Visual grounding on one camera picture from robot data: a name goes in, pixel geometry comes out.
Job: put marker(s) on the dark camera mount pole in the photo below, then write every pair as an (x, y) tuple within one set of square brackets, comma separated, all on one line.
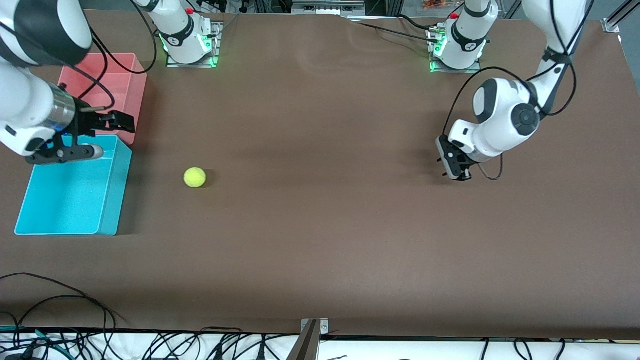
[(305, 347)]

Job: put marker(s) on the aluminium corner bracket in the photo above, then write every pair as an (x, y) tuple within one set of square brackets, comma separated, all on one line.
[(611, 26)]

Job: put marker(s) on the orange items bag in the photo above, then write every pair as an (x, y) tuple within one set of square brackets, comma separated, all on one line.
[(435, 4)]

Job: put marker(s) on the yellow tennis ball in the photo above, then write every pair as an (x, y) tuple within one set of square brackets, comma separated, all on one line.
[(195, 177)]

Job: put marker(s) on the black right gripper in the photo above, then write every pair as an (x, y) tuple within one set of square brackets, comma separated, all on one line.
[(88, 122)]

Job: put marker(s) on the pink plastic bin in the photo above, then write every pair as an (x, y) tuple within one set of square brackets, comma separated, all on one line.
[(127, 85)]

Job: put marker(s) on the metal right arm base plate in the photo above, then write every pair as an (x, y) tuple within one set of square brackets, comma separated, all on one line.
[(215, 50)]

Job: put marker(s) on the grey metal device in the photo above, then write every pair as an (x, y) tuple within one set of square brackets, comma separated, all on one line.
[(327, 6)]

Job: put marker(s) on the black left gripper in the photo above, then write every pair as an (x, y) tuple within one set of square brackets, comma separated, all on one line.
[(463, 177)]

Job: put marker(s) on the blue plastic bin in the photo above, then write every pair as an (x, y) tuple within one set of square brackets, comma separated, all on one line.
[(70, 200)]

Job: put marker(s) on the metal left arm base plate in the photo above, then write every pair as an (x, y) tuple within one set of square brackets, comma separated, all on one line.
[(477, 67)]

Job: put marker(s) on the small metal bracket plate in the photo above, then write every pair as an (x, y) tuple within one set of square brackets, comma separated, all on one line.
[(324, 326)]

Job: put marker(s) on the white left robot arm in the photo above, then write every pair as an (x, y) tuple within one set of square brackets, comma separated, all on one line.
[(500, 120)]

